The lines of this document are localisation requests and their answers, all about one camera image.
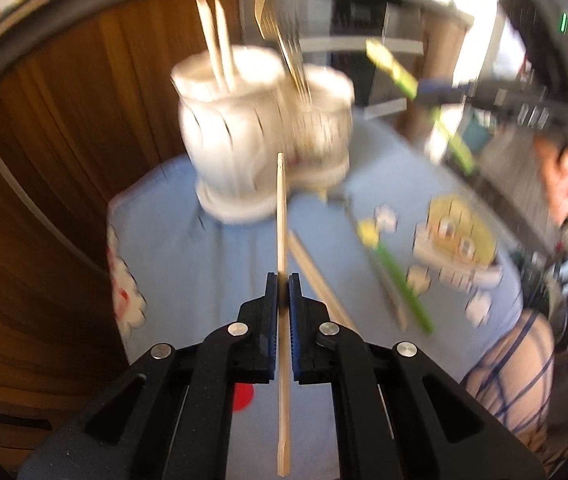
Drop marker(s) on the wooden chopstick on cloth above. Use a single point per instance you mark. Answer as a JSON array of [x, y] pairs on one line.
[[318, 283]]

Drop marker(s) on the silver metal fork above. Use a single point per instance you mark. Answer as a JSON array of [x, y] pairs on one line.
[[288, 27]]

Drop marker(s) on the blue cartoon cloth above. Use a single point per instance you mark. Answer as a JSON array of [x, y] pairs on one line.
[[178, 274]]

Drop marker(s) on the yellow green plastic fork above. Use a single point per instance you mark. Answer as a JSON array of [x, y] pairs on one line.
[[383, 59]]

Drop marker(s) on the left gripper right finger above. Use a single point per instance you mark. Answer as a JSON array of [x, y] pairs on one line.
[[309, 359]]

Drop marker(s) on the gold metal spoon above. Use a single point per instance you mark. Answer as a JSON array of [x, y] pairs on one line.
[[270, 32]]

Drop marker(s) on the wooden kitchen cabinet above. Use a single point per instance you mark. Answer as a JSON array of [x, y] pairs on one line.
[[82, 117]]

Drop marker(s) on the green yellow plastic spoon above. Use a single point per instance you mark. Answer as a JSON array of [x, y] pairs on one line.
[[391, 276]]

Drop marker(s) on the wooden chopstick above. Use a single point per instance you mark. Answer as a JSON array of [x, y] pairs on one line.
[[318, 283], [283, 456], [226, 52], [207, 22]]

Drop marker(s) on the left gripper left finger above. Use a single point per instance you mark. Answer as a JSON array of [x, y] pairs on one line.
[[256, 357]]

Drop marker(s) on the stainless steel oven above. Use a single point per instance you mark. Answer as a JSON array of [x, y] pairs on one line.
[[334, 32]]

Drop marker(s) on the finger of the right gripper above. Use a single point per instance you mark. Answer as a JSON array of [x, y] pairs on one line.
[[435, 93]]

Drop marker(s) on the cream floral ceramic utensil holder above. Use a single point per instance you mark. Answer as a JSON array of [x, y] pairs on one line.
[[234, 138]]

